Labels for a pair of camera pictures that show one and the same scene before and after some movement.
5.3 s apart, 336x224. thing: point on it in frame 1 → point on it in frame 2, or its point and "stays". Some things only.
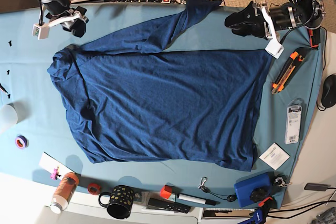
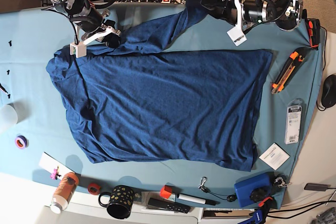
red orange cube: x=166 y=191 stays
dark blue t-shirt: x=128 y=101 stays
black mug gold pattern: x=121 y=200 stays
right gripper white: x=253 y=13 → x=225 y=6
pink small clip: x=55 y=173 stays
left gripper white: x=78 y=27 → x=80 y=49
